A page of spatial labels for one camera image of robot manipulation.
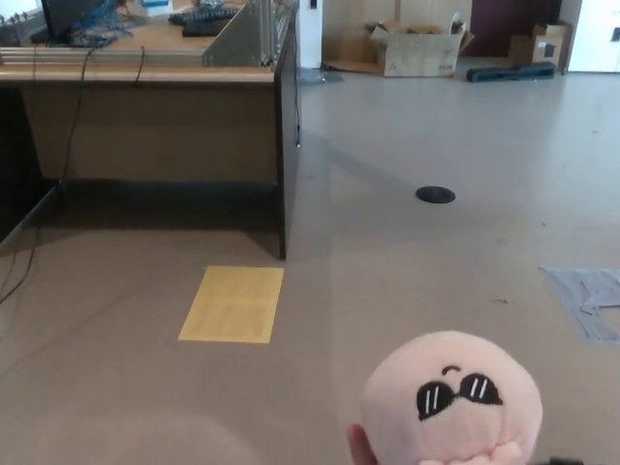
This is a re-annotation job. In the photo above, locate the small cardboard box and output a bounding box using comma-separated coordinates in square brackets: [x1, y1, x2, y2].
[508, 19, 574, 74]

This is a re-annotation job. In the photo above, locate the yellow floor patch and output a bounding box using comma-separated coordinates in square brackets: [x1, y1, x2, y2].
[176, 264, 286, 345]

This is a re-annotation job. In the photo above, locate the wooden desk with dark panels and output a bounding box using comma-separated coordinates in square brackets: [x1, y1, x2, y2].
[0, 0, 302, 261]

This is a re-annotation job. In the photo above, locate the black round floor cover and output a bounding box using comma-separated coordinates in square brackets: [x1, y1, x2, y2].
[415, 185, 456, 203]

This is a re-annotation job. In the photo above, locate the clear plastic wrap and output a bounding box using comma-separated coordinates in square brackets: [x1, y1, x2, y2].
[299, 67, 348, 86]

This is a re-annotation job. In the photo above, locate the person's bare hand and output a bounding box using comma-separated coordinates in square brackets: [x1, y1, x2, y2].
[346, 423, 385, 465]

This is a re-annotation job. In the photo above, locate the dark blue flat bag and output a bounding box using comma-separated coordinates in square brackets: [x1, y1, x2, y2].
[466, 61, 556, 82]

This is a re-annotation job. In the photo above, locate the blue cable bundle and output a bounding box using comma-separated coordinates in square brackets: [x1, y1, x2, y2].
[72, 0, 136, 46]

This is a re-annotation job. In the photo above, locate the grey tape patch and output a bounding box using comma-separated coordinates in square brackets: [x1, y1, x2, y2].
[540, 264, 620, 348]

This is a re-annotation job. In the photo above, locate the long black hanging cable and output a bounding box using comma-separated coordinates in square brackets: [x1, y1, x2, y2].
[0, 46, 96, 305]

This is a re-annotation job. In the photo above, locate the large open cardboard box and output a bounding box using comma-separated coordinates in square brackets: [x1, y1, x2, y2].
[363, 12, 476, 78]

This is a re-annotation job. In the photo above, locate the black keyboard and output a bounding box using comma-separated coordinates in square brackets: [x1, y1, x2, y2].
[181, 17, 234, 38]
[168, 7, 244, 25]

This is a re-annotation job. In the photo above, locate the pink plush dumpling with sunglasses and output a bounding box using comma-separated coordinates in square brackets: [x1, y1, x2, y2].
[360, 329, 544, 465]

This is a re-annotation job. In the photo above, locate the black monitor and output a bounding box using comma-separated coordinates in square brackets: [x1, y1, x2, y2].
[29, 0, 104, 43]

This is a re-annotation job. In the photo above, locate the flat cardboard sheet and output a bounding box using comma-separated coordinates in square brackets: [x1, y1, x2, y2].
[322, 18, 389, 77]

